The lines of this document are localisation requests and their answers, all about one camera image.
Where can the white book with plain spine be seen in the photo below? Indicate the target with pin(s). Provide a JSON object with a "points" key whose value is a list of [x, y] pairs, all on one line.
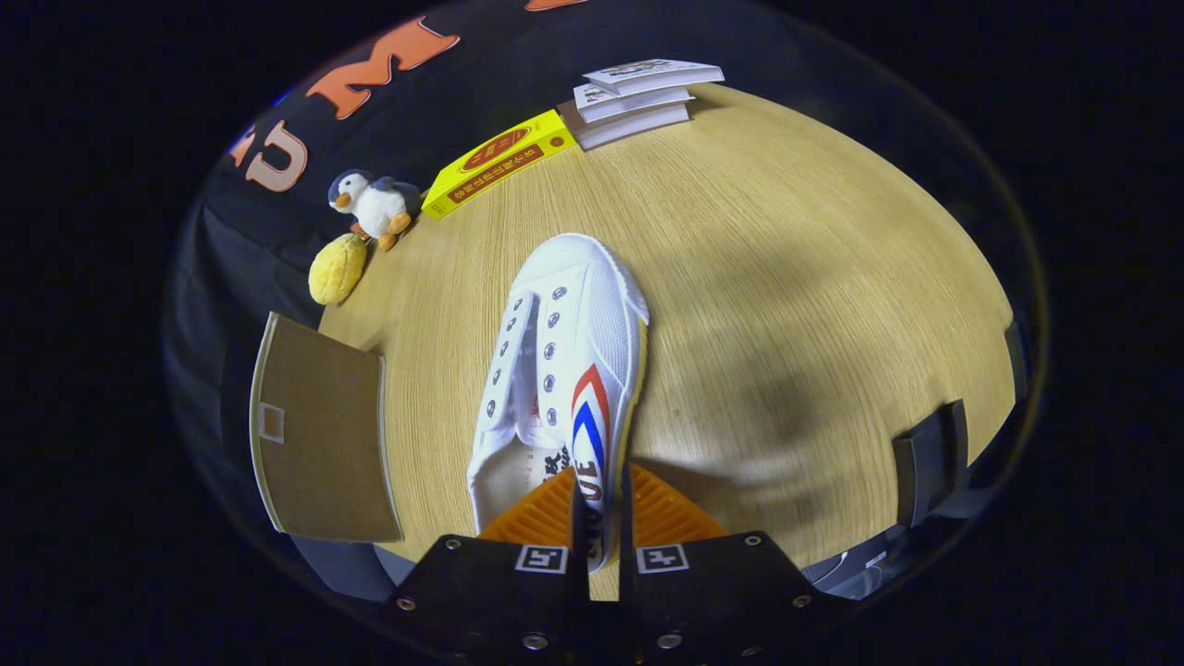
{"points": [[638, 104]]}

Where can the brown cover book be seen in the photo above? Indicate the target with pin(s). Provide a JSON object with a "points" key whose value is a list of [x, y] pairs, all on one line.
{"points": [[638, 127]]}

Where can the white canvas shoe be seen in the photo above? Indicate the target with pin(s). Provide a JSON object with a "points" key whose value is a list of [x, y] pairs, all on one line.
{"points": [[573, 314]]}

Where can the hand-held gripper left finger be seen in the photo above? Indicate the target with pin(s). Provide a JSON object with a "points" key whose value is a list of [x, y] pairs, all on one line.
{"points": [[581, 573]]}

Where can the white book with illustrated cover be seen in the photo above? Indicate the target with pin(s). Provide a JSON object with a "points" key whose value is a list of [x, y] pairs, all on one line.
{"points": [[647, 72]]}

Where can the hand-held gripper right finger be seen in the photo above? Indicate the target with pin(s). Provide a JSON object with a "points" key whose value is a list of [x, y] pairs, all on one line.
{"points": [[626, 592]]}

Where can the beige fabric storage box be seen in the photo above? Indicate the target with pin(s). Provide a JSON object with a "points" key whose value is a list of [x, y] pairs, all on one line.
{"points": [[324, 435]]}

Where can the yellow round plush toy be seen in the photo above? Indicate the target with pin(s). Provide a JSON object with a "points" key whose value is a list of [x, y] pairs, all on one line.
{"points": [[335, 270]]}

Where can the yellow book with red circle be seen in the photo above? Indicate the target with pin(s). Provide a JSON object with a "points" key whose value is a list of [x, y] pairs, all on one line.
{"points": [[499, 153]]}

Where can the penguin plush toy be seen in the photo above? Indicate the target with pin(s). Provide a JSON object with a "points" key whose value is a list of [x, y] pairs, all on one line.
{"points": [[375, 208]]}

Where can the dark grey chair armrest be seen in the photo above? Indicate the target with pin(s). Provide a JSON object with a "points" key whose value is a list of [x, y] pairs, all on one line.
{"points": [[930, 462]]}

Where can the black backdrop cloth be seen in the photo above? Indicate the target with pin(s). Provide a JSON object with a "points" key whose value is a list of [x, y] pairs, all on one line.
{"points": [[499, 74]]}

